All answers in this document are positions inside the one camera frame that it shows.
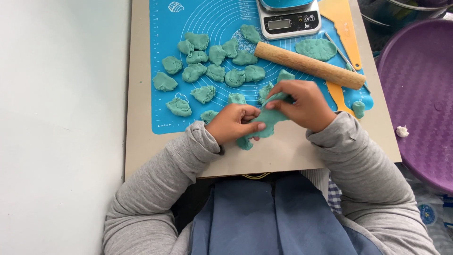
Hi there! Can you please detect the person's right hand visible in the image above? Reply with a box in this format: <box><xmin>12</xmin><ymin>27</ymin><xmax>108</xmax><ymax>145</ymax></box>
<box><xmin>265</xmin><ymin>80</ymin><xmax>337</xmax><ymax>133</ymax></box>

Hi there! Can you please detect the person's left hand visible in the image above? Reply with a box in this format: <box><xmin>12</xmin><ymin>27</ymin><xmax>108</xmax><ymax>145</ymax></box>
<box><xmin>206</xmin><ymin>104</ymin><xmax>267</xmax><ymax>146</ymax></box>

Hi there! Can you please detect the large teal dough lump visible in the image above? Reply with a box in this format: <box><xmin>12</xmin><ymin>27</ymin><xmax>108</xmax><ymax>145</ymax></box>
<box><xmin>236</xmin><ymin>91</ymin><xmax>295</xmax><ymax>151</ymax></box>

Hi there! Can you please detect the yellow plastic knife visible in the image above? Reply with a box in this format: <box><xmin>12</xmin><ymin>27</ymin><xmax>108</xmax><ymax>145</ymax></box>
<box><xmin>326</xmin><ymin>81</ymin><xmax>357</xmax><ymax>118</ymax></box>

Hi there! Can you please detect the wooden rolling pin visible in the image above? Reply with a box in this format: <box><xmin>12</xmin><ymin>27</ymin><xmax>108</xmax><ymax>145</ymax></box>
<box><xmin>254</xmin><ymin>41</ymin><xmax>367</xmax><ymax>91</ymax></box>

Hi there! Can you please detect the small teal dough ball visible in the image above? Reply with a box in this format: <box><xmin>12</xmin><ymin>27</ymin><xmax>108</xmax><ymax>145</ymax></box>
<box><xmin>352</xmin><ymin>101</ymin><xmax>366</xmax><ymax>119</ymax></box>

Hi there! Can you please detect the beige work board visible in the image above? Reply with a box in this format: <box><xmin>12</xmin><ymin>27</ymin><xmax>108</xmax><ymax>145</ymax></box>
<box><xmin>125</xmin><ymin>0</ymin><xmax>403</xmax><ymax>180</ymax></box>

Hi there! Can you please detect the flat teal dough disc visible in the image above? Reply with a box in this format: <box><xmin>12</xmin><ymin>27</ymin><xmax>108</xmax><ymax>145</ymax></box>
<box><xmin>295</xmin><ymin>38</ymin><xmax>338</xmax><ymax>62</ymax></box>

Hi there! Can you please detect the group of teal dough pieces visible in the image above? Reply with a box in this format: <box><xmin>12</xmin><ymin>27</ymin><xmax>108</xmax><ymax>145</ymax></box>
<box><xmin>152</xmin><ymin>24</ymin><xmax>296</xmax><ymax>124</ymax></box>

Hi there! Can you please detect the thin metal rod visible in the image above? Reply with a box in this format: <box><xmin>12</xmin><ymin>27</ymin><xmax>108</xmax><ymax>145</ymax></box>
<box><xmin>324</xmin><ymin>32</ymin><xmax>372</xmax><ymax>94</ymax></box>

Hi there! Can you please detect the digital kitchen scale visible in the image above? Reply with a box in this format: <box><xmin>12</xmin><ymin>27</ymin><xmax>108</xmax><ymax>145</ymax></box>
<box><xmin>256</xmin><ymin>0</ymin><xmax>322</xmax><ymax>40</ymax></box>

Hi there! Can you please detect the yellow plastic scraper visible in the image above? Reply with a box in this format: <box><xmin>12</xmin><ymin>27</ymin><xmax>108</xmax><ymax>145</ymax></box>
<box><xmin>318</xmin><ymin>0</ymin><xmax>362</xmax><ymax>71</ymax></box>

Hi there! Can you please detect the checked cloth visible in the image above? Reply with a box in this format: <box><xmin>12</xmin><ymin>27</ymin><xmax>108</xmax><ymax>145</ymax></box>
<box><xmin>327</xmin><ymin>175</ymin><xmax>343</xmax><ymax>215</ymax></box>

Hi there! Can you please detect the blue bowl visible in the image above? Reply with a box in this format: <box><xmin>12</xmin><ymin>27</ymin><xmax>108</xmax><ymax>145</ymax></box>
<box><xmin>259</xmin><ymin>0</ymin><xmax>314</xmax><ymax>10</ymax></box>

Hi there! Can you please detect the blue silicone baking mat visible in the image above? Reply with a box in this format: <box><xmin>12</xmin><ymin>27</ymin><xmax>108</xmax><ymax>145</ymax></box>
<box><xmin>149</xmin><ymin>0</ymin><xmax>374</xmax><ymax>135</ymax></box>

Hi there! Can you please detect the blue apron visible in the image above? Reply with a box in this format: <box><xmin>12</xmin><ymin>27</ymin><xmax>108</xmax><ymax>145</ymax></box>
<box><xmin>189</xmin><ymin>173</ymin><xmax>385</xmax><ymax>255</ymax></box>

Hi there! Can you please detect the purple plastic tray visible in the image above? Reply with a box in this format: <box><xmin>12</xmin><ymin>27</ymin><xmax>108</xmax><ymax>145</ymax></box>
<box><xmin>375</xmin><ymin>18</ymin><xmax>453</xmax><ymax>195</ymax></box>

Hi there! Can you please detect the dark glass bowl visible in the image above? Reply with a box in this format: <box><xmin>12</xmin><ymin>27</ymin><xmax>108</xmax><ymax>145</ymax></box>
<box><xmin>357</xmin><ymin>0</ymin><xmax>453</xmax><ymax>54</ymax></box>

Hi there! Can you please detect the clear plastic bag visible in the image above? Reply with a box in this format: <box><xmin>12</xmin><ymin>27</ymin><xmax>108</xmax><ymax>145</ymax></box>
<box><xmin>398</xmin><ymin>165</ymin><xmax>453</xmax><ymax>255</ymax></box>

